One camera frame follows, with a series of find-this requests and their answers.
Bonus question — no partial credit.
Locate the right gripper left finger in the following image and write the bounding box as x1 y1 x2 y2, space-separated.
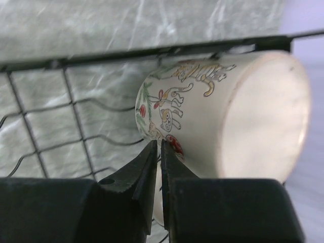
1 141 157 242

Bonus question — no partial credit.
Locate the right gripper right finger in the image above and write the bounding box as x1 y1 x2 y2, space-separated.
161 141 305 242

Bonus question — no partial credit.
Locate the cream floral mug green interior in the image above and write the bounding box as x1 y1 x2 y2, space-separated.
135 52 311 227

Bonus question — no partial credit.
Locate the black wire dish rack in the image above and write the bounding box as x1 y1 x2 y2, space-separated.
0 29 324 243

